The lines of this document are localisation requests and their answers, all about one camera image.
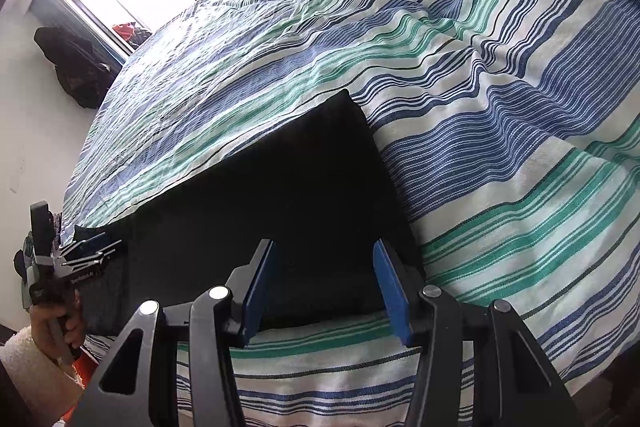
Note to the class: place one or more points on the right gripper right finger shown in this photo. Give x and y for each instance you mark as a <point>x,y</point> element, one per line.
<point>514,382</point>

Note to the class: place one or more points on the dark hanging jacket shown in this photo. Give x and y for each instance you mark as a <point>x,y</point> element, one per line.
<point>80,72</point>

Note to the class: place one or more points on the orange fleece trousers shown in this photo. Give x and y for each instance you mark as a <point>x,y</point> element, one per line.
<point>77,375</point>

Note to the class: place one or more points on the white fleece left forearm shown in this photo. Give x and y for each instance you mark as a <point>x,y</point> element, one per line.
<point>32,388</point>

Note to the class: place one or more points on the person's left hand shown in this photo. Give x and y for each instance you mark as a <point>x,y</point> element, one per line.
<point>55,325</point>

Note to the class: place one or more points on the black pants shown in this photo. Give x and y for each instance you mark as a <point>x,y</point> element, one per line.
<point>317,187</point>

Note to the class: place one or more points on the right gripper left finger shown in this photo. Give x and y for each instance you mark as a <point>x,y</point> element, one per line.
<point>136,383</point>

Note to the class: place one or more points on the red clothes by window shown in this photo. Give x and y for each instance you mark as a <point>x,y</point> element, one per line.
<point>132,34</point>

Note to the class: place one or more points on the striped bed sheet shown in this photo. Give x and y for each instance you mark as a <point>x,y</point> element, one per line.
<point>510,129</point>

